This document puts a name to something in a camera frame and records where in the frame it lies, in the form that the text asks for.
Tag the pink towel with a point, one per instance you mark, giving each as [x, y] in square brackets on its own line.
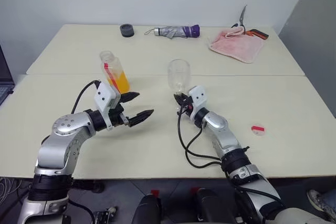
[236, 45]

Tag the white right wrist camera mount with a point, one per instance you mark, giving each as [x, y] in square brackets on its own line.
[198, 96]

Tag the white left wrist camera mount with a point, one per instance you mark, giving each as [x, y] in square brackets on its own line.
[103, 95]

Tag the silver black scissors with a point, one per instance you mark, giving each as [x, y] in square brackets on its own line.
[242, 15]

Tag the dark rounded shape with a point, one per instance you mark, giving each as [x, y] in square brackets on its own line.
[147, 211]
[212, 205]

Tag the clear bottle cap red tape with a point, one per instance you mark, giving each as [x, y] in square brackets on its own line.
[258, 132]

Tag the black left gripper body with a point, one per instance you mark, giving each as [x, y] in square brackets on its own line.
[117, 117]

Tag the silver purple folded umbrella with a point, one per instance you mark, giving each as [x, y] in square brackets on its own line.
[170, 31]

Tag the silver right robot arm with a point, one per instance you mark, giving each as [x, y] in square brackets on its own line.
[218, 124]

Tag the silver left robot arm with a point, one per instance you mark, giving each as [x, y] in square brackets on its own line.
[65, 127]

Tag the bottle with orange juice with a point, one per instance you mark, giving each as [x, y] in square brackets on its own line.
[122, 82]

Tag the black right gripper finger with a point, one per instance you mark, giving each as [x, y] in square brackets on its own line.
[184, 96]
[178, 100]

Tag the clear plastic bottle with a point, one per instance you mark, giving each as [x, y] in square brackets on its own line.
[178, 73]

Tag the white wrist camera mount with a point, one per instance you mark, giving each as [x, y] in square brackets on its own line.
[198, 96]
[103, 95]

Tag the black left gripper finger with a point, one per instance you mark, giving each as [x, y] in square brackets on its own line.
[128, 97]
[140, 117]

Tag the orange black hand tool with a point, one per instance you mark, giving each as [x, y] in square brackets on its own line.
[258, 33]

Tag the dark laptop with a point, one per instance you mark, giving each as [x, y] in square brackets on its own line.
[4, 77]

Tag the grey shoe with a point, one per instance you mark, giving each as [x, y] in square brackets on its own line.
[315, 199]

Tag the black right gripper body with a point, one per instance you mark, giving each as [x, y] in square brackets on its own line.
[187, 107]

